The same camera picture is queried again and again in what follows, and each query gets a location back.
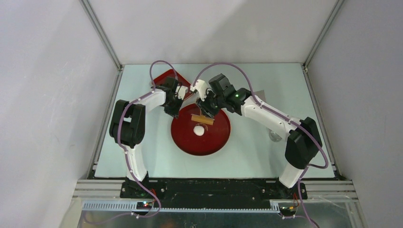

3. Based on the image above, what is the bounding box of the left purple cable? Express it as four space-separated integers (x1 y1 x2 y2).
82 60 180 225

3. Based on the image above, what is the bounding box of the rectangular red tray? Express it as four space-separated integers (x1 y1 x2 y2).
152 68 194 101

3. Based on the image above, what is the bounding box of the purple cable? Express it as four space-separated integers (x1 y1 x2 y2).
82 60 180 225
192 62 329 228

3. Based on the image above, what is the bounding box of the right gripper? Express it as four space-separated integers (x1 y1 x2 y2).
196 89 225 119

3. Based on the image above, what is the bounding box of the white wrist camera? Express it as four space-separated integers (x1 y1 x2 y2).
190 79 208 101
175 85 188 100

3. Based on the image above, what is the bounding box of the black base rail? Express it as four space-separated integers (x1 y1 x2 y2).
120 177 307 209

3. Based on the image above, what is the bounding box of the white dough ball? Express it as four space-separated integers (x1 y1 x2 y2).
193 125 205 136

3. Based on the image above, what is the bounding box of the small metal cup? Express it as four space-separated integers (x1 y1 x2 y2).
269 131 282 143

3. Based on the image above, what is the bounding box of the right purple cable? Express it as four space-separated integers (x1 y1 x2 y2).
192 62 329 228

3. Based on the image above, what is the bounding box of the round red plate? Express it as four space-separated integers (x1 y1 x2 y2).
171 104 231 156

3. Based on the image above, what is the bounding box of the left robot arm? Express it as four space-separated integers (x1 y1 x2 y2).
109 77 188 198

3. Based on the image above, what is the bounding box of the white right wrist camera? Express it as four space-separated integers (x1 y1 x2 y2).
190 79 208 101

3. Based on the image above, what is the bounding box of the wooden dough roller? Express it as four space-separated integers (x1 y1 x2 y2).
191 109 214 125

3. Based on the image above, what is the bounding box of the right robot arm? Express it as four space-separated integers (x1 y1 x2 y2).
190 74 322 199

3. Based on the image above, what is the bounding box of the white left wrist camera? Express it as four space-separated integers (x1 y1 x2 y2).
175 85 188 100

